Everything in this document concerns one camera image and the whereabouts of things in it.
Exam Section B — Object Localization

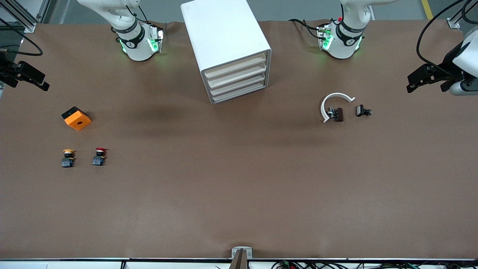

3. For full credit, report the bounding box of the white drawer cabinet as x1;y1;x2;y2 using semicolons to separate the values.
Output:
181;0;272;105

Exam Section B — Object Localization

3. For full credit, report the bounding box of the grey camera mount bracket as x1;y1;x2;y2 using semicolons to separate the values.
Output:
229;247;253;269

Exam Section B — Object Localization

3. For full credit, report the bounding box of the silver base connector box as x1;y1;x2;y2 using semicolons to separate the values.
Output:
148;24;165;53
317;23;333;51

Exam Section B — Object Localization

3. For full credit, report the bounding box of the orange black button enclosure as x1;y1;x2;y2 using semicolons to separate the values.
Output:
61;106;92;131

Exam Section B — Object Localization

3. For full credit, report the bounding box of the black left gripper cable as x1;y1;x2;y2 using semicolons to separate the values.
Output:
416;0;478;69

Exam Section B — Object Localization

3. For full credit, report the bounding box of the dark brown terminal block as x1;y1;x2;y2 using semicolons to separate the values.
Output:
327;107;344;123

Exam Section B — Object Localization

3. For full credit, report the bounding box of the aluminium frame profile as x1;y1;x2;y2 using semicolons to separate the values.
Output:
447;0;478;29
37;0;56;24
0;6;37;33

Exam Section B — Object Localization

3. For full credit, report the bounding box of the black base cable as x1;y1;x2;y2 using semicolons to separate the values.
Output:
289;19;323;40

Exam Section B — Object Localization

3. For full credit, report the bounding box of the yellow push button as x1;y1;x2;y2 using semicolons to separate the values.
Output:
61;149;76;168

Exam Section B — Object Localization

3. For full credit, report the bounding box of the red push button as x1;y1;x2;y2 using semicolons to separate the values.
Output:
92;147;109;166

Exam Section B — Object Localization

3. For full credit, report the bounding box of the brown table cover mat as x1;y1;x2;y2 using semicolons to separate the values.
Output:
0;21;478;260

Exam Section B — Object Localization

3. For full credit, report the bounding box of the white curved plastic part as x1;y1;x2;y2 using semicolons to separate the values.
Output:
321;93;356;123

